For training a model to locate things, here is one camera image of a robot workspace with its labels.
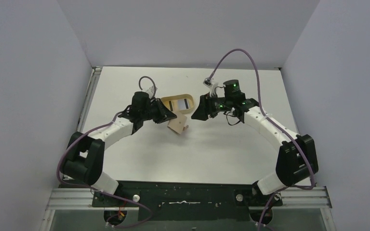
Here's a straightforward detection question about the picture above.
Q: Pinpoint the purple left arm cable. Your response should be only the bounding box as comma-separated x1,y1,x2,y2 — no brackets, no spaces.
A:
56,75,158,229

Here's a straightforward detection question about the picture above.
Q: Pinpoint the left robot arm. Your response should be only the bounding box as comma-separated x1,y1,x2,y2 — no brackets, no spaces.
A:
56,91,177,206

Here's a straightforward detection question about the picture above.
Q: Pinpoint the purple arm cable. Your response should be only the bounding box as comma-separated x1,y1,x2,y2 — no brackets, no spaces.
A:
56,75,158,229
208,49,316,231

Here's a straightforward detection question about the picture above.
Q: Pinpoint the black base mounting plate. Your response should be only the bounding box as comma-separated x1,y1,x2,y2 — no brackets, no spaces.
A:
92,181,283,225

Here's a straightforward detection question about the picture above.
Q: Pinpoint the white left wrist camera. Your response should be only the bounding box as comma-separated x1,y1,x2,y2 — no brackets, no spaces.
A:
145,86,156,99

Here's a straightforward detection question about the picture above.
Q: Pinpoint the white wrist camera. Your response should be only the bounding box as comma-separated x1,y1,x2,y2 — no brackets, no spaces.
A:
145,86,156,99
203,77,218,97

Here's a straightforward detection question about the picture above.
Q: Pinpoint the aluminium frame rail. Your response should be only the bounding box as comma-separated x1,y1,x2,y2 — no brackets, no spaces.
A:
40,187,337,231

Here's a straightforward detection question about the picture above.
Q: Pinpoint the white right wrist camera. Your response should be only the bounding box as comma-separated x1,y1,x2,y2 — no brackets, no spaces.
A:
203,77,218,97

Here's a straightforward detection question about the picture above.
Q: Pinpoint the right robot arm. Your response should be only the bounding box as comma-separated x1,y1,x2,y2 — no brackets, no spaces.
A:
191,79,318,205

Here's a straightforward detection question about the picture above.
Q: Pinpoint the beige oval plastic tray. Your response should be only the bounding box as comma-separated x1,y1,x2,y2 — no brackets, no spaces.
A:
161,94,195,114

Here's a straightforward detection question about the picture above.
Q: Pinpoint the yellow card with black stripe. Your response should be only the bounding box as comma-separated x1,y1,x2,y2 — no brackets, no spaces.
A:
166,101,177,112

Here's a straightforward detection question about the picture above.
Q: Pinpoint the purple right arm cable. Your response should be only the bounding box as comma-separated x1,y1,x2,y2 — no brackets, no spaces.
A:
208,49,316,231

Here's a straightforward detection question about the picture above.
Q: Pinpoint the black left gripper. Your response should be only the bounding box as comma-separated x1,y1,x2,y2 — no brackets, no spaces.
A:
141,98,176,125

